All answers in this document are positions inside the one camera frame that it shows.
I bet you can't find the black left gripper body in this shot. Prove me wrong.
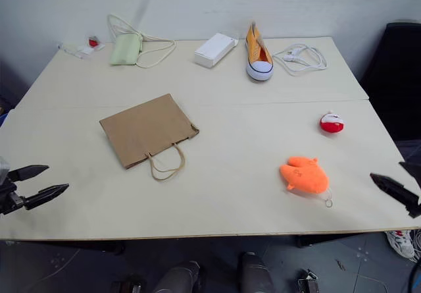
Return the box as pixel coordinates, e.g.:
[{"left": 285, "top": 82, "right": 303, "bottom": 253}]
[{"left": 0, "top": 178, "right": 27, "bottom": 215}]

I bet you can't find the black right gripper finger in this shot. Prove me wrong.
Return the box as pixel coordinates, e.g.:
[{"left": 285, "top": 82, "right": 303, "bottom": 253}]
[
  {"left": 369, "top": 173, "right": 421, "bottom": 219},
  {"left": 398, "top": 161, "right": 421, "bottom": 189}
]

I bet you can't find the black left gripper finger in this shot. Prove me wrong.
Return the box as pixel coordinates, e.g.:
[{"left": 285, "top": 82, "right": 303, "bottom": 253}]
[
  {"left": 7, "top": 165, "right": 50, "bottom": 182},
  {"left": 24, "top": 183, "right": 70, "bottom": 211}
]

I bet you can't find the brown paper bag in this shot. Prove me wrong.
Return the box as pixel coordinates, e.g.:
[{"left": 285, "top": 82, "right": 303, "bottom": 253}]
[{"left": 99, "top": 93, "right": 201, "bottom": 182}]

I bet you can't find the white red sports shoe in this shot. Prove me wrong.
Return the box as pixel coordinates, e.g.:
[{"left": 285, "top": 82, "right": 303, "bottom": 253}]
[{"left": 385, "top": 229, "right": 416, "bottom": 259}]

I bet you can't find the orange plush toy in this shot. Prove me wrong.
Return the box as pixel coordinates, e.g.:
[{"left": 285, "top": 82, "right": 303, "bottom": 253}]
[{"left": 279, "top": 155, "right": 335, "bottom": 208}]

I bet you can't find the black chair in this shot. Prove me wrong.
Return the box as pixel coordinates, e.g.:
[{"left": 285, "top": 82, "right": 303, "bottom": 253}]
[{"left": 359, "top": 22, "right": 421, "bottom": 142}]

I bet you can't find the red and white plush toy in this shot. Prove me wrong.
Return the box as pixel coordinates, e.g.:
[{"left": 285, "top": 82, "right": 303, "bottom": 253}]
[{"left": 319, "top": 109, "right": 346, "bottom": 134}]

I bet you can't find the small red white packet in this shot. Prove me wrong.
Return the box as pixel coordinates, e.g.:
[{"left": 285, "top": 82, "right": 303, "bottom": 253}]
[{"left": 58, "top": 35, "right": 106, "bottom": 60}]

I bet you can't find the dark rounded grey shape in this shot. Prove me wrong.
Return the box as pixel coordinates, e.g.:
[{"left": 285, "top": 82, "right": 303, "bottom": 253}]
[
  {"left": 153, "top": 261, "right": 201, "bottom": 293},
  {"left": 237, "top": 252, "right": 275, "bottom": 293}
]

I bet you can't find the orange white canvas sneaker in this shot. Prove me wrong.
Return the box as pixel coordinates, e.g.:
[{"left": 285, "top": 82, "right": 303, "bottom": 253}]
[{"left": 245, "top": 22, "right": 276, "bottom": 80}]

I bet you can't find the white cardboard box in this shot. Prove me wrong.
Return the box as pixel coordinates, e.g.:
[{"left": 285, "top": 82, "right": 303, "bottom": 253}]
[{"left": 193, "top": 32, "right": 239, "bottom": 68}]

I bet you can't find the white cable bundle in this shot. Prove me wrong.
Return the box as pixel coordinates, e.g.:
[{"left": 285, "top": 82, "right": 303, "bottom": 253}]
[{"left": 407, "top": 228, "right": 421, "bottom": 263}]

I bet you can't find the green drawstring pouch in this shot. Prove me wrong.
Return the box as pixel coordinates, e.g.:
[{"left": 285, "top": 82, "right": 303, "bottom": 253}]
[{"left": 107, "top": 14, "right": 177, "bottom": 69}]

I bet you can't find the white power cable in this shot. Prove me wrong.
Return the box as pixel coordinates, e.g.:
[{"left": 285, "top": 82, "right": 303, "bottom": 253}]
[{"left": 272, "top": 43, "right": 328, "bottom": 77}]

